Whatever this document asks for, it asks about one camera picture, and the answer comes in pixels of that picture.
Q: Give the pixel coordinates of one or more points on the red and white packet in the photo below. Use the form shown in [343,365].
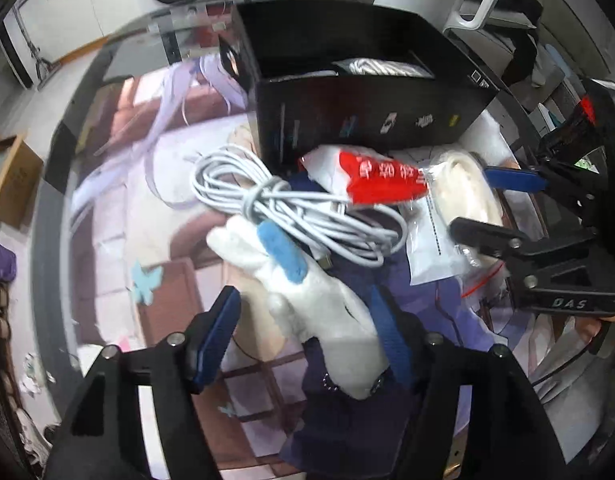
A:
[377,177]

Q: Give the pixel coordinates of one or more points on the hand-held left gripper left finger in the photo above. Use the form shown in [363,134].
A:
[218,330]

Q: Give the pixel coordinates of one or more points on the white foam piece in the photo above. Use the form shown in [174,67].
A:
[490,135]

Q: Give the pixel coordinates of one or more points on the white and blue plush toy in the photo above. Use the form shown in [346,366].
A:
[317,305]

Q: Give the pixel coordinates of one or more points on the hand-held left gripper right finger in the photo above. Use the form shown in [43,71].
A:
[387,332]

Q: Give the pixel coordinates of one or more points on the printed desk mat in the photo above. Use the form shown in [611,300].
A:
[152,210]

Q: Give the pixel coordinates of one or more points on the black cardboard box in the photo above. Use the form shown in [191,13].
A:
[337,110]

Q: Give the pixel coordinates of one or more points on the black coat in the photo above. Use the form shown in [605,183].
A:
[525,20]

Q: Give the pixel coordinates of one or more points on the brown cardboard box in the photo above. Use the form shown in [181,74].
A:
[12,180]

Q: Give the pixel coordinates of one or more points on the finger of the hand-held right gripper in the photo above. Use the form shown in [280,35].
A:
[512,180]
[482,235]

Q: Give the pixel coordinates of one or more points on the clear zip bag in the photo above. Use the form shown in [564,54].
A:
[437,230]

